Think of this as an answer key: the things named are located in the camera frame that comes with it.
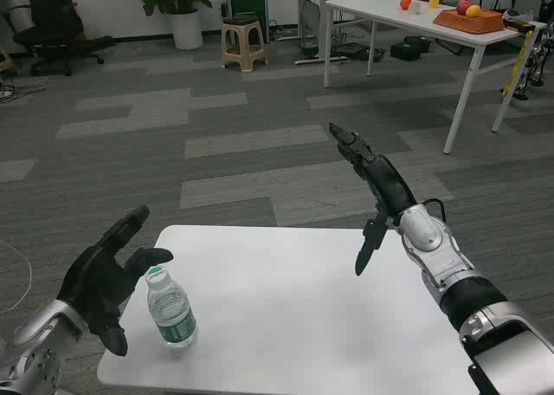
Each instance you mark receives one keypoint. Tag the yellow hanging tape strip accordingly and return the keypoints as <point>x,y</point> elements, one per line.
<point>516,66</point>

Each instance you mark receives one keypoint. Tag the flat black floor bag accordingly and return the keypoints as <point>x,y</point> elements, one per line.
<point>355,50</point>

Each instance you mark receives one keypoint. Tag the white blue device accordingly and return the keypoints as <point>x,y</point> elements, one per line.
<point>515,13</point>

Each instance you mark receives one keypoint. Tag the small white cup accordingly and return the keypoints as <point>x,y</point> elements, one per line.
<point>416,8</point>

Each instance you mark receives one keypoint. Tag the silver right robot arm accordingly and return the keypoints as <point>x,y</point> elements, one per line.
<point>433,239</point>

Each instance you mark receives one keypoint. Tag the red apple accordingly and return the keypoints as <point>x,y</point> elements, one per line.
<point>463,7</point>

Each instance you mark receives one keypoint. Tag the clear water bottle green label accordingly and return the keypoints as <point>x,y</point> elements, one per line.
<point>173,317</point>

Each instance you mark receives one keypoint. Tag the orange fruit beside white cup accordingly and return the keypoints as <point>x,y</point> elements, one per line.
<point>405,2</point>

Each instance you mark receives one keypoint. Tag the black green computer tower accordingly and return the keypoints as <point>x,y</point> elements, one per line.
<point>249,1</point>

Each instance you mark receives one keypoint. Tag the beige plastic stool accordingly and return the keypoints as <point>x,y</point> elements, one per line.
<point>242,27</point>

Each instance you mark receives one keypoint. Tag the green plant in white pot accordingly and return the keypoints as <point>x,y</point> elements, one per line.
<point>187,29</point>

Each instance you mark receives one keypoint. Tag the white standing desk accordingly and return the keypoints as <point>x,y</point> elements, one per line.
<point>301,9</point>

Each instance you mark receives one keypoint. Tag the orange woven basket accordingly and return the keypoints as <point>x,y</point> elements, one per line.
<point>485,22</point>

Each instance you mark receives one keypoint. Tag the yellow plastic cup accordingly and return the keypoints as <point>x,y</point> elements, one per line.
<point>435,0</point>

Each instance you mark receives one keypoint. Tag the long white table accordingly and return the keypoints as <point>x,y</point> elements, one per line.
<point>389,14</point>

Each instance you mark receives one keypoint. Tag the silver black humanoid robot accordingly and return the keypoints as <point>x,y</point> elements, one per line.
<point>539,61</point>

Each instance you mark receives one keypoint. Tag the black mesh office chair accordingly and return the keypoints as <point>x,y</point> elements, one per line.
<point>52,14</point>

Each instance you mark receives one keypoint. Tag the yellow orange fruit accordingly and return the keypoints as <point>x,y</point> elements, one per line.
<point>474,11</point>

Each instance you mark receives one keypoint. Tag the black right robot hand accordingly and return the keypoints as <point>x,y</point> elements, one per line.
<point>389,187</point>

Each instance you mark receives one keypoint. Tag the black hard case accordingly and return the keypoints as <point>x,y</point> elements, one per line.
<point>409,48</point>

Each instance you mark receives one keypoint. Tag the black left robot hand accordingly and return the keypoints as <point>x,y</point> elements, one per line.
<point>95,278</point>

